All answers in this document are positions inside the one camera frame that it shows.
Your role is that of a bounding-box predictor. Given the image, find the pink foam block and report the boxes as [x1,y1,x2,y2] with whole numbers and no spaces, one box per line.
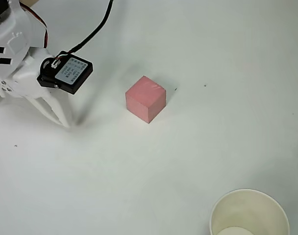
[125,75,167,124]

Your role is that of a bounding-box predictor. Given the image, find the white paper cup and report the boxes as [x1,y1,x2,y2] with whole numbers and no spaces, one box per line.
[209,188,290,235]

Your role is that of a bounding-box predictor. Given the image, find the red and black servo wire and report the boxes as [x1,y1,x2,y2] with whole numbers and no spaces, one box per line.
[19,1,50,48]

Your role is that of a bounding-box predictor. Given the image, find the black camera module with label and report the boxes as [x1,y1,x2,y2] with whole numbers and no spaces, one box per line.
[36,50,94,95]

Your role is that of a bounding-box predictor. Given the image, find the black camera cable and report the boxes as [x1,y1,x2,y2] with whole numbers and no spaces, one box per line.
[58,0,115,58]

